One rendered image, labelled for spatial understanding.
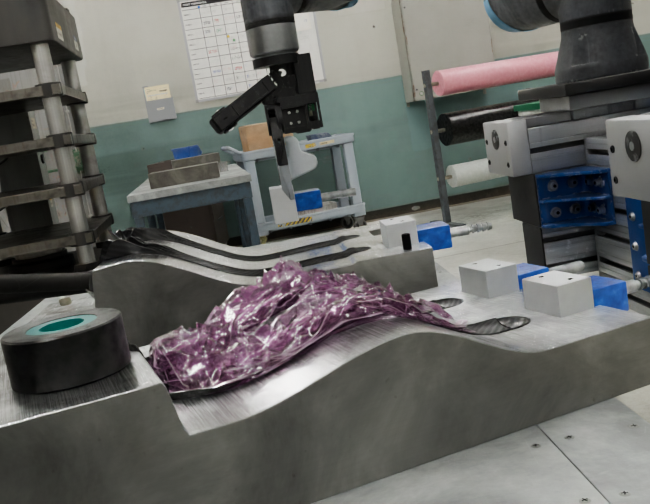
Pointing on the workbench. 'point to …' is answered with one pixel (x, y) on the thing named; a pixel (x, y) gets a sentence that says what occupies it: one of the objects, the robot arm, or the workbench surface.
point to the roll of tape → (65, 351)
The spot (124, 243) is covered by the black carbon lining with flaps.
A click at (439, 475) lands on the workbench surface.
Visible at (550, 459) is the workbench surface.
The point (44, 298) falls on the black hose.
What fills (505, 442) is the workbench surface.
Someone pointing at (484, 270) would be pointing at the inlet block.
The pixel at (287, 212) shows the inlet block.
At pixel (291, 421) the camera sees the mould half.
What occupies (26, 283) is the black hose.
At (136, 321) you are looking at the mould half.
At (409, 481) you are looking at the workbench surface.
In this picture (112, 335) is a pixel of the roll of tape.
